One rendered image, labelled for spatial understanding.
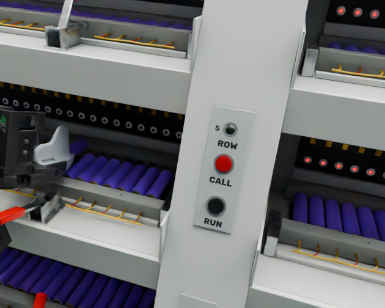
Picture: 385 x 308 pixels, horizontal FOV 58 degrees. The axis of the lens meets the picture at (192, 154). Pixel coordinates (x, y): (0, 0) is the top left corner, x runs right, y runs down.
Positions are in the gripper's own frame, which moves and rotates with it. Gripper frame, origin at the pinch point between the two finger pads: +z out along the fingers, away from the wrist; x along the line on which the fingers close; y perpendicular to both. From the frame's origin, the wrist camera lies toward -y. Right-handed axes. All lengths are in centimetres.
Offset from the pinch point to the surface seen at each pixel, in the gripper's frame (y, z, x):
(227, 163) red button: 5.8, -8.7, -24.1
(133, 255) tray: -6.2, -8.2, -15.9
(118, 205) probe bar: -2.9, -3.5, -11.3
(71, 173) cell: -1.3, -0.5, -2.5
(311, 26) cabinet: 24.4, 11.9, -29.6
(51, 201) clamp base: -3.4, -6.6, -4.1
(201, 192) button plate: 2.4, -8.3, -22.1
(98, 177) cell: -1.1, -0.2, -6.3
